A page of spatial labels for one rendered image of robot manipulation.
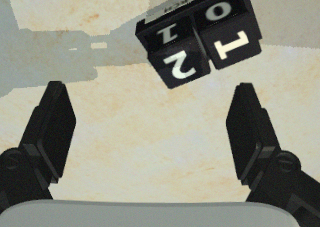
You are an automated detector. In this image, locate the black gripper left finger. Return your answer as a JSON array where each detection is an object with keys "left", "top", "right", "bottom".
[{"left": 0, "top": 81, "right": 76, "bottom": 214}]

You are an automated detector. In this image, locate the black number cube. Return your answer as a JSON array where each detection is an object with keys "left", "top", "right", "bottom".
[
  {"left": 193, "top": 0, "right": 262, "bottom": 70},
  {"left": 147, "top": 16, "right": 211, "bottom": 89}
]

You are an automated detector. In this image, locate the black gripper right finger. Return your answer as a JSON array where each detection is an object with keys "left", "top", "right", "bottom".
[{"left": 226, "top": 83, "right": 320, "bottom": 227}]

